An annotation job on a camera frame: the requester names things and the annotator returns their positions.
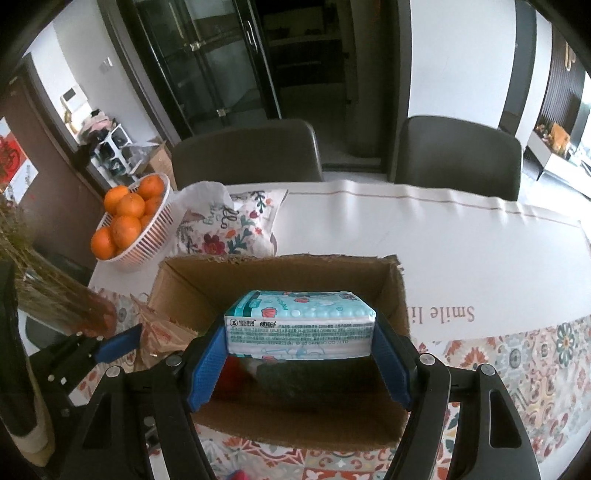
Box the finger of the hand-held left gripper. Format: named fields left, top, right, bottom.
left=28, top=323, right=145, bottom=403

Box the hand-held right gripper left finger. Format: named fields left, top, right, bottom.
left=69, top=320, right=230, bottom=480

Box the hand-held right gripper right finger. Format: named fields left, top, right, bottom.
left=370, top=322, right=542, bottom=480

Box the red green plush toy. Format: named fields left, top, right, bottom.
left=216, top=354, right=256, bottom=400

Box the gold snack packet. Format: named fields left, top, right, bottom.
left=131, top=295, right=205, bottom=373

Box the brown cardboard box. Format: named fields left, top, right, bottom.
left=147, top=253, right=411, bottom=450

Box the dark green fabric pouch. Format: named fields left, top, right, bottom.
left=256, top=357, right=385, bottom=408

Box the teal tissue pack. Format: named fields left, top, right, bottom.
left=224, top=290, right=377, bottom=360

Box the glass vase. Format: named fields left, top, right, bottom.
left=23, top=265, right=118, bottom=340

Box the pink white fruit basket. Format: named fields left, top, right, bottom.
left=95, top=173, right=172, bottom=272

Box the pile of oranges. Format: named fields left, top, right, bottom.
left=90, top=175, right=166, bottom=260

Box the brown wooden door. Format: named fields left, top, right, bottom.
left=0, top=60, right=110, bottom=259

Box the red white door poster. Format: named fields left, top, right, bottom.
left=0, top=117, right=40, bottom=204

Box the small brown cardboard carton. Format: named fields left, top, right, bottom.
left=148, top=138, right=175, bottom=185

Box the white shoe rack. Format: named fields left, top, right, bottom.
left=88, top=122, right=136, bottom=179

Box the dark grey dining chair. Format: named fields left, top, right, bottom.
left=171, top=119, right=324, bottom=190
left=392, top=115, right=523, bottom=201

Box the pile of clothes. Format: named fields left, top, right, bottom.
left=78, top=109, right=122, bottom=144

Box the white intercom panel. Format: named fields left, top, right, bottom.
left=61, top=87, right=88, bottom=112

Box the white tv cabinet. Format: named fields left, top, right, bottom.
left=522, top=127, right=591, bottom=186

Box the orange bag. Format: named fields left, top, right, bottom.
left=549, top=124, right=570, bottom=153

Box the black glass sliding door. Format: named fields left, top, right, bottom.
left=99, top=0, right=400, bottom=174

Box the dark interior door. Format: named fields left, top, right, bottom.
left=499, top=0, right=539, bottom=144

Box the dark slatted wall panel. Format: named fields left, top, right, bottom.
left=538, top=34, right=590, bottom=136

